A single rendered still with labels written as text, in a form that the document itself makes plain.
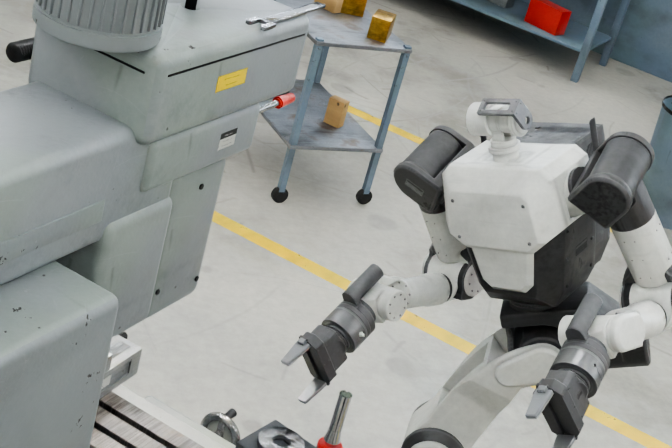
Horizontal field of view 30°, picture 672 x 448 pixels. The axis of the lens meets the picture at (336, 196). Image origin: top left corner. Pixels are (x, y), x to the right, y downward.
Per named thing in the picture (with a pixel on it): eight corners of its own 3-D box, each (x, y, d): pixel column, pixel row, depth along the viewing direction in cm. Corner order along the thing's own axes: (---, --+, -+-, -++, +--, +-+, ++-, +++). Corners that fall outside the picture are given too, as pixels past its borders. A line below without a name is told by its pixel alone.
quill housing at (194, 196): (119, 250, 250) (148, 107, 236) (201, 295, 242) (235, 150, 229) (56, 281, 234) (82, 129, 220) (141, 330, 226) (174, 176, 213)
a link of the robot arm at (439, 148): (442, 176, 271) (424, 126, 263) (474, 183, 264) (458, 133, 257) (410, 209, 265) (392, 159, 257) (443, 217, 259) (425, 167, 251)
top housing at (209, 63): (187, 43, 244) (203, -35, 237) (297, 93, 234) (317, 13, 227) (19, 89, 204) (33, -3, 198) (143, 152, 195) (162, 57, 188)
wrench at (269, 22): (311, 2, 234) (313, -2, 233) (329, 10, 232) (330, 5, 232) (245, 23, 213) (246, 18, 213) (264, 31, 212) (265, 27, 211)
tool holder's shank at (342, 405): (324, 436, 226) (339, 386, 221) (340, 441, 226) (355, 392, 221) (320, 445, 223) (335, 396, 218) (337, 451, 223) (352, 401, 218)
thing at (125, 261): (50, 263, 233) (71, 140, 222) (151, 320, 224) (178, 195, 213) (-23, 296, 217) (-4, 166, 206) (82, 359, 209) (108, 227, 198)
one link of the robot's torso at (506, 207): (515, 249, 277) (488, 99, 265) (654, 265, 255) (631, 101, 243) (440, 308, 257) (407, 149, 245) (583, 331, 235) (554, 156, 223)
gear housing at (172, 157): (151, 100, 240) (161, 53, 235) (253, 150, 231) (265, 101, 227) (32, 139, 212) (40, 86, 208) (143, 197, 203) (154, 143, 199)
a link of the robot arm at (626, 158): (622, 194, 241) (598, 138, 235) (665, 191, 235) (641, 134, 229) (602, 233, 234) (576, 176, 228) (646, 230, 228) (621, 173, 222)
